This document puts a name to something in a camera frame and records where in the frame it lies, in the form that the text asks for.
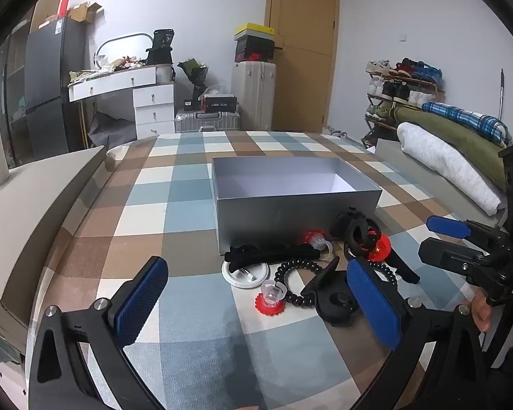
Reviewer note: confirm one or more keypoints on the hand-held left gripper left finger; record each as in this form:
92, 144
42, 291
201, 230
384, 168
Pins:
140, 303

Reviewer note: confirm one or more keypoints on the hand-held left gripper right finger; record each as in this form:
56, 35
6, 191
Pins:
374, 303

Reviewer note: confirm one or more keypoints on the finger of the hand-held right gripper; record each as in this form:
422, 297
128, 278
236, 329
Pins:
449, 226
446, 258

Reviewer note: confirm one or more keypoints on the black claw hair clip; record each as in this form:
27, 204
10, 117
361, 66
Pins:
331, 301

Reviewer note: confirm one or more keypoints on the red round badge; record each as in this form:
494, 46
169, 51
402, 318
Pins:
380, 253

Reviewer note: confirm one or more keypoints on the black fabric hair band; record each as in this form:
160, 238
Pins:
265, 254

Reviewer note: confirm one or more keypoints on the silver cardboard box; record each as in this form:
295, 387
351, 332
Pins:
282, 213

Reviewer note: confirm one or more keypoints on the person's right hand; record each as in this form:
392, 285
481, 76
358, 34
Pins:
481, 314

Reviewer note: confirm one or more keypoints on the white rolled blanket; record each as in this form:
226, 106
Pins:
444, 158

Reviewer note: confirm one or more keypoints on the olive green rolled blanket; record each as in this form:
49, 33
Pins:
453, 141

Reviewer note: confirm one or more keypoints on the white round compact mirror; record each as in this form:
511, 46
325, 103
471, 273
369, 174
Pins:
244, 272

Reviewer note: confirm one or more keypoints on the checked bed cover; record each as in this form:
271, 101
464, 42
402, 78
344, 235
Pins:
188, 205

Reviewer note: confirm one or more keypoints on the blue plaid blanket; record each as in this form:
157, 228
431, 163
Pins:
466, 117

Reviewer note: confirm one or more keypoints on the metal pole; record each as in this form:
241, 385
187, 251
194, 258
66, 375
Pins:
502, 94

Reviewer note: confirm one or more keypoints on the shoes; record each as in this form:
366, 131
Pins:
335, 131

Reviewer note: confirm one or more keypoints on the shoe rack with shoes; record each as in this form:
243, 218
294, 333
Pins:
397, 85

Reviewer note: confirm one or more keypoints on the dark bag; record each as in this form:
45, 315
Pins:
109, 130

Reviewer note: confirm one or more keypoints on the silver suitcase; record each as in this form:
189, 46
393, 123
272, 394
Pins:
207, 121

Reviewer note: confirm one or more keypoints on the white dressing table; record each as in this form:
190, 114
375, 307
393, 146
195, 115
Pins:
154, 102

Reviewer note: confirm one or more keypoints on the small black box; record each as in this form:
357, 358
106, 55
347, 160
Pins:
191, 105

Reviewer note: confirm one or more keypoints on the black and red box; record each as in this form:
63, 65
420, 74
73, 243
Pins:
218, 103

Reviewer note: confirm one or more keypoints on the wooden door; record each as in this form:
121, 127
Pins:
303, 51

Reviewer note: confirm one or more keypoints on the white bucket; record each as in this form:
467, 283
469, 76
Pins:
164, 72

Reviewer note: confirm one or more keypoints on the white suitcase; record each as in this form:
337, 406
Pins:
254, 94

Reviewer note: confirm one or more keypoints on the dark grey fridge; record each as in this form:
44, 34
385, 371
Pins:
47, 85

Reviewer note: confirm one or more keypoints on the dark green bouquet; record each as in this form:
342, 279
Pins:
194, 72

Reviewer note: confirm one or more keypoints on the clutter of small cosmetics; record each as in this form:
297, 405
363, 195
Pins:
107, 68

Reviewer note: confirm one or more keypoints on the glass door cabinet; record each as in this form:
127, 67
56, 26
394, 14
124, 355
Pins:
8, 94

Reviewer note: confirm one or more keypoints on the black bag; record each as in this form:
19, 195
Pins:
160, 49

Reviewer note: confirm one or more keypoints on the oval mirror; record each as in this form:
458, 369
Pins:
119, 49

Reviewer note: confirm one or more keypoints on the black shoe box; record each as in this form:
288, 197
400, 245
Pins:
254, 49

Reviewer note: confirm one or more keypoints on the yellow shoe box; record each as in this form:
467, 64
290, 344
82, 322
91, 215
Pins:
254, 30

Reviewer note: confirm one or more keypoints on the open cardboard box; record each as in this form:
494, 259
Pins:
85, 12

